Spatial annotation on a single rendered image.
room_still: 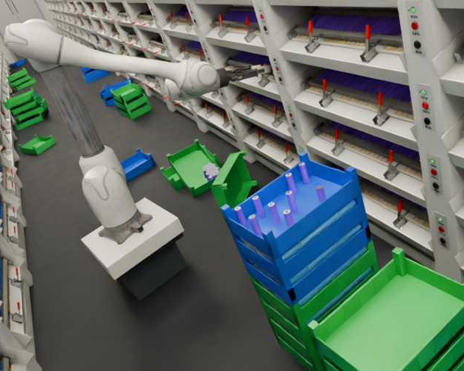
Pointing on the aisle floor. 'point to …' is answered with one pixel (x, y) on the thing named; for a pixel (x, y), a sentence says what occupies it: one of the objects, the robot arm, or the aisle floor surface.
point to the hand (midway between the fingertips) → (261, 68)
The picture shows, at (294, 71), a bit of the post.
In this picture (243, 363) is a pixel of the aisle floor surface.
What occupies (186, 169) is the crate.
